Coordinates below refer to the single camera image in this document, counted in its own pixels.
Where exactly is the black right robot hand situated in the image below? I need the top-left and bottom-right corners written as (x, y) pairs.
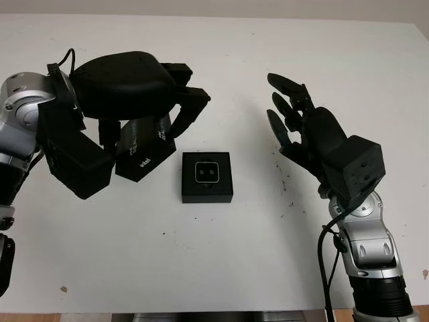
top-left (266, 72), bottom-right (349, 199)

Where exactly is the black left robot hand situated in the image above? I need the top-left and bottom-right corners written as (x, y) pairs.
top-left (68, 50), bottom-right (211, 152)

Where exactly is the black RealSense box lid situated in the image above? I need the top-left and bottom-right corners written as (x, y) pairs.
top-left (115, 115), bottom-right (177, 183)

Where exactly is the small silver depth camera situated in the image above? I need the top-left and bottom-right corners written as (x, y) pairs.
top-left (194, 161), bottom-right (221, 184)

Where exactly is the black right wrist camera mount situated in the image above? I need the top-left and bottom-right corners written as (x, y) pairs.
top-left (321, 134), bottom-right (385, 209)

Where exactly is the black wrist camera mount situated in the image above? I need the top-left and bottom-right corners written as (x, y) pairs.
top-left (36, 100), bottom-right (113, 201)
top-left (321, 134), bottom-right (385, 209)

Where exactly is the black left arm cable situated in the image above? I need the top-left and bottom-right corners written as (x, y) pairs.
top-left (25, 48), bottom-right (77, 175)

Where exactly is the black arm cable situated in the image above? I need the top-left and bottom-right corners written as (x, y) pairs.
top-left (25, 48), bottom-right (77, 175)
top-left (317, 207), bottom-right (349, 322)

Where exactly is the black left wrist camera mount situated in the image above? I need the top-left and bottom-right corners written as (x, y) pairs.
top-left (36, 100), bottom-right (113, 201)

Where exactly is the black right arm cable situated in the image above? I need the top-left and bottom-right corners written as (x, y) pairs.
top-left (317, 207), bottom-right (349, 322)

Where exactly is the black camera box base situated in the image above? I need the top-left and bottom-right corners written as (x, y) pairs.
top-left (180, 151), bottom-right (233, 205)

